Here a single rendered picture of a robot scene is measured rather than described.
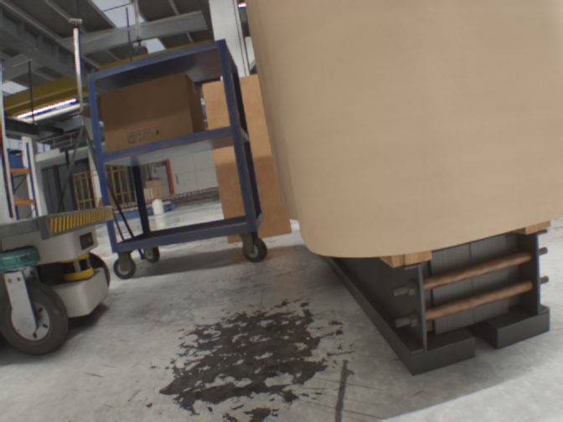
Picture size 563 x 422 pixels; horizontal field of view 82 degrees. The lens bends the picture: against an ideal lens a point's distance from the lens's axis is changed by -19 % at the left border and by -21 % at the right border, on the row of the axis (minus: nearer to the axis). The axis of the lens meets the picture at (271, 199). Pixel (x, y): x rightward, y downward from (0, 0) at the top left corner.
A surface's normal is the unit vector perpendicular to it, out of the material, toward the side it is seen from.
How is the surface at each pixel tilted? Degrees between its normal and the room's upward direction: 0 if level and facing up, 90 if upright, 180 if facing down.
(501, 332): 90
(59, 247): 90
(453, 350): 90
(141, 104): 90
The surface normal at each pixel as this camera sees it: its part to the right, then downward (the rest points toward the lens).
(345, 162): -0.65, 0.15
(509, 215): 0.01, 0.04
